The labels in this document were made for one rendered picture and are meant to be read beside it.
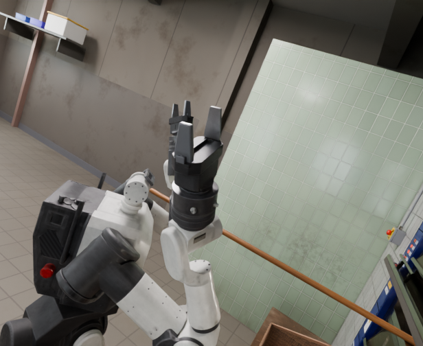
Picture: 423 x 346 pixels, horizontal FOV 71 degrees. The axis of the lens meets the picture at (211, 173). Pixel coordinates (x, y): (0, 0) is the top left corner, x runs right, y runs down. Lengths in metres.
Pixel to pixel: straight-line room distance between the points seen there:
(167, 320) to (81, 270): 0.22
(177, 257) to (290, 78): 2.47
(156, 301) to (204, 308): 0.11
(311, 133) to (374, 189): 0.68
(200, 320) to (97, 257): 0.26
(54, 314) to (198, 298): 0.50
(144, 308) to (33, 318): 0.43
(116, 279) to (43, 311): 0.40
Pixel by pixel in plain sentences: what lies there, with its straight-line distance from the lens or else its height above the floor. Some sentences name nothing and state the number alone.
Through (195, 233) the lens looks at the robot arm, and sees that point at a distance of 0.58.
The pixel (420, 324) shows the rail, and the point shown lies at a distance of 1.13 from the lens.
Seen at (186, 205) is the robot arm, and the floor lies 1.59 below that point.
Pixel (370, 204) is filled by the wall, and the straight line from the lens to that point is 2.75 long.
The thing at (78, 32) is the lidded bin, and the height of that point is 2.13.
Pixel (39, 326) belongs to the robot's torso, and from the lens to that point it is 1.04.
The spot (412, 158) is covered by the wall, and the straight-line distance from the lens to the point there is 2.76.
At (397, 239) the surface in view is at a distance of 2.44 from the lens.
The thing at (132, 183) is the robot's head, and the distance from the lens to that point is 0.84.
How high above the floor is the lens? 1.75
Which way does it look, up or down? 11 degrees down
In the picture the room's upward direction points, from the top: 23 degrees clockwise
